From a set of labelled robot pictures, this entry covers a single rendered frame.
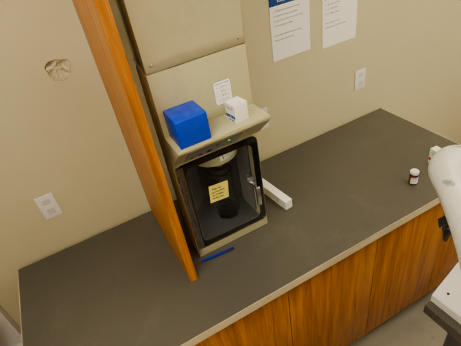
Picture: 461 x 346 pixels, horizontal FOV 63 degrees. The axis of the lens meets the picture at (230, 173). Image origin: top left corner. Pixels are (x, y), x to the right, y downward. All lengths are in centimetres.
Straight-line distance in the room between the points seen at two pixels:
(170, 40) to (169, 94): 15
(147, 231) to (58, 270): 39
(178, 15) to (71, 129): 70
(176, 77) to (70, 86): 52
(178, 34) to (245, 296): 89
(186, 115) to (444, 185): 66
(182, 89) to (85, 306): 89
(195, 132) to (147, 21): 32
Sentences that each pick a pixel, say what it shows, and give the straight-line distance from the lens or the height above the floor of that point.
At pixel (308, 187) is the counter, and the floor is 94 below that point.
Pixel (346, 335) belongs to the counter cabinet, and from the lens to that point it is 214.
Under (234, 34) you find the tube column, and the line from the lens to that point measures 118.
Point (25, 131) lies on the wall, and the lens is 157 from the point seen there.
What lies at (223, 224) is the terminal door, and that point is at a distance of 147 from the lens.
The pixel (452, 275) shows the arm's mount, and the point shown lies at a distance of 140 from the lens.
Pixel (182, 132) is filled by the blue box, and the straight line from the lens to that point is 107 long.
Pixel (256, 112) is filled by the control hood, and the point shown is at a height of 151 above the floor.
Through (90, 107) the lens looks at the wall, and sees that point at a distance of 156.
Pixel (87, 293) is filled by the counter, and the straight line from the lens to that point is 161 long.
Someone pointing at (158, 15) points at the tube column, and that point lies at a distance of 108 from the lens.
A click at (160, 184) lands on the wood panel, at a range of 115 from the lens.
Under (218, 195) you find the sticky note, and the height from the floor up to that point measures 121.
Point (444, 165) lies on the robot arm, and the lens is 90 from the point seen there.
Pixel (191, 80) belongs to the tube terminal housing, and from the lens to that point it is 115.
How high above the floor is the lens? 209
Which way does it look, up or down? 37 degrees down
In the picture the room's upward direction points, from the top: 11 degrees counter-clockwise
